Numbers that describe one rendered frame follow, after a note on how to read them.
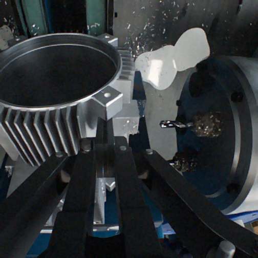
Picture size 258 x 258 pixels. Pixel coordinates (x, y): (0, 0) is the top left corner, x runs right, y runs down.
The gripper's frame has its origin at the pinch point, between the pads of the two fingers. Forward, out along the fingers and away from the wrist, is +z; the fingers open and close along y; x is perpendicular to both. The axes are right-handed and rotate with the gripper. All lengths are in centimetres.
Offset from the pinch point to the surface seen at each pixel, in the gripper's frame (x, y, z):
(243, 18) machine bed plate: 17.7, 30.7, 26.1
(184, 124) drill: -0.4, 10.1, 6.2
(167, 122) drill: -0.3, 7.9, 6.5
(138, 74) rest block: 3.8, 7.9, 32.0
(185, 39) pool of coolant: 12.3, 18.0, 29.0
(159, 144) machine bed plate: -24, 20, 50
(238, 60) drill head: 8.0, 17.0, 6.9
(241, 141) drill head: -0.9, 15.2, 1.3
